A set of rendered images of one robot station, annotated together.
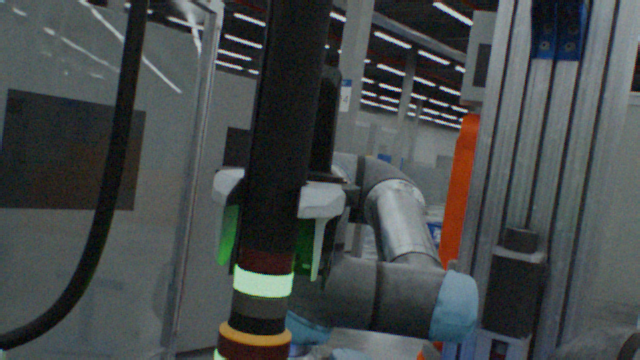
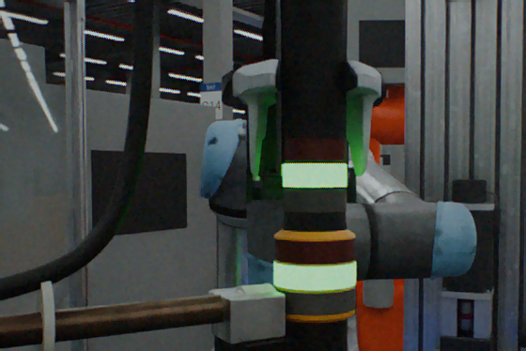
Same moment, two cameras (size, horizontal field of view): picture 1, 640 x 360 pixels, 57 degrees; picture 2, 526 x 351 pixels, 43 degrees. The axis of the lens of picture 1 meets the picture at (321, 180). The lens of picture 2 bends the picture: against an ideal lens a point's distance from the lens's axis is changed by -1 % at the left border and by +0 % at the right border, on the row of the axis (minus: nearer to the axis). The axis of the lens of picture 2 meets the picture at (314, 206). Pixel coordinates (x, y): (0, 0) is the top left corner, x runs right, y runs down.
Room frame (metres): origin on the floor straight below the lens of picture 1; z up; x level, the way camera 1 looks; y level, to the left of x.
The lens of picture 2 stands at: (0.00, 0.09, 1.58)
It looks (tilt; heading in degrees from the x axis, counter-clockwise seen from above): 3 degrees down; 350
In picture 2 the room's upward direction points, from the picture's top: straight up
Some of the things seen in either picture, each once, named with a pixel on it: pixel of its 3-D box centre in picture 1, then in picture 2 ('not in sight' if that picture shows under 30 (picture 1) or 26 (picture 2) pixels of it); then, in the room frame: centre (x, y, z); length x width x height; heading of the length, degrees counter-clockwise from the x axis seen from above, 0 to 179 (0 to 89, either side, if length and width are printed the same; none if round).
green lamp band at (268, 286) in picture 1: (263, 278); (315, 175); (0.35, 0.03, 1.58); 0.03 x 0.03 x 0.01
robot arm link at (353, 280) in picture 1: (318, 288); (303, 244); (0.63, -0.01, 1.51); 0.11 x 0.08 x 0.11; 90
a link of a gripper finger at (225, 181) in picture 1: (230, 220); (259, 122); (0.37, 0.05, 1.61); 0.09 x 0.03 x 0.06; 166
